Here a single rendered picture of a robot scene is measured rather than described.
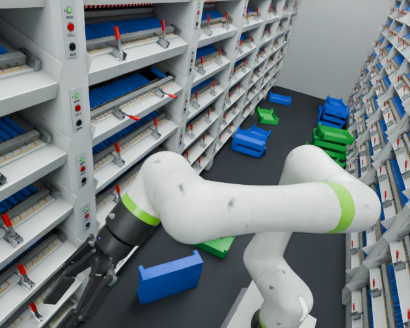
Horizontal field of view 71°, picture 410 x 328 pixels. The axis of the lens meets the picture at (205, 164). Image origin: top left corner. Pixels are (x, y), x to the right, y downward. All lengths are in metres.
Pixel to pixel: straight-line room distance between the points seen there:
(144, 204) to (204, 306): 1.10
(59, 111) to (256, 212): 0.55
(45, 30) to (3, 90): 0.16
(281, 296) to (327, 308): 0.88
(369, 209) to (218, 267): 1.15
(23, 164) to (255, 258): 0.74
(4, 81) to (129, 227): 0.40
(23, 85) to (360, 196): 0.76
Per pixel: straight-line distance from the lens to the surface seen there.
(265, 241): 0.98
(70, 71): 0.80
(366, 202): 0.72
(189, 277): 1.54
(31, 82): 0.76
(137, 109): 1.11
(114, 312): 1.56
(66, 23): 0.77
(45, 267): 1.09
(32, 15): 0.78
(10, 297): 1.06
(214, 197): 0.45
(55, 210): 0.98
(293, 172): 0.82
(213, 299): 1.63
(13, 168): 0.82
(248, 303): 1.22
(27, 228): 0.94
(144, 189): 0.55
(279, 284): 0.99
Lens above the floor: 1.37
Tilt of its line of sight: 34 degrees down
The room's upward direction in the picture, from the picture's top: 11 degrees clockwise
